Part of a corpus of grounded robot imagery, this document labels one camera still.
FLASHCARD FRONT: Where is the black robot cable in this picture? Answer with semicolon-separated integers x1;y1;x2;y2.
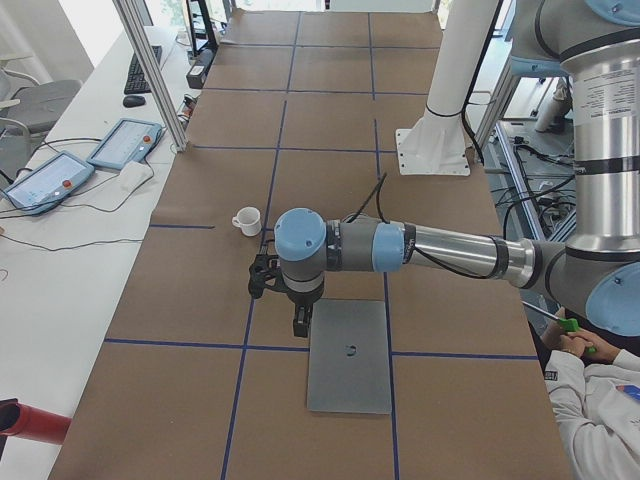
344;172;391;225

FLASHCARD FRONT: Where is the red cylinder tube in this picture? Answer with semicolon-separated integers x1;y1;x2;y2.
1;399;72;445

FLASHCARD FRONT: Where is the blue teach pendant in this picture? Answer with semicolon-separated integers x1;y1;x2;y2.
87;118;163;170
2;151;95;215

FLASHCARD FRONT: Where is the grey closed laptop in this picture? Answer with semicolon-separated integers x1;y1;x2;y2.
307;299;391;414

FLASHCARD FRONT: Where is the white folded cloth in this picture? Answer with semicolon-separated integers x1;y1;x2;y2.
117;162;153;193

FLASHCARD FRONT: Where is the blue teach pendant far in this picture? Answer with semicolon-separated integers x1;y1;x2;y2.
87;118;163;170

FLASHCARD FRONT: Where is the black box device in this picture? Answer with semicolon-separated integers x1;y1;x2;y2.
186;49;215;90

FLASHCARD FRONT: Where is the person in white sweater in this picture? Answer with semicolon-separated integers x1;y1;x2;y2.
542;325;639;479

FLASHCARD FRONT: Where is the white ceramic cup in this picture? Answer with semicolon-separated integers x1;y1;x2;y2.
231;206;262;237

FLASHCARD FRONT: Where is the aluminium frame post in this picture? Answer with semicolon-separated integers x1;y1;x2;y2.
113;0;188;152

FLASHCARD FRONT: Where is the green handled tool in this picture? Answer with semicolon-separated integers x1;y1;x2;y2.
522;301;584;350

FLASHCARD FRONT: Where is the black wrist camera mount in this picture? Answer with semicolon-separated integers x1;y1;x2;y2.
248;243;286;300

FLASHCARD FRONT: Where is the grey office chair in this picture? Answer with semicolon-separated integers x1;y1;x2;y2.
1;52;82;140

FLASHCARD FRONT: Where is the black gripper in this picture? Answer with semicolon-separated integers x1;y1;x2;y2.
288;293;317;337

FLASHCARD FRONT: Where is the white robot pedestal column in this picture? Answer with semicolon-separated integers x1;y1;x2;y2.
396;0;502;176

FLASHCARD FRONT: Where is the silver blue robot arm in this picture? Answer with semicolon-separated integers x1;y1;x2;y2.
274;1;639;337

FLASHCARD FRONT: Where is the black computer mouse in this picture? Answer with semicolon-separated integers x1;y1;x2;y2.
122;95;146;108

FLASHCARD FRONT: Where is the black keyboard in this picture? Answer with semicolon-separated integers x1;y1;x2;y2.
123;54;151;95

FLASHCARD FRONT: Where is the blue teach pendant near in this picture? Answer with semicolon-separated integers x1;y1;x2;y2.
2;151;95;215

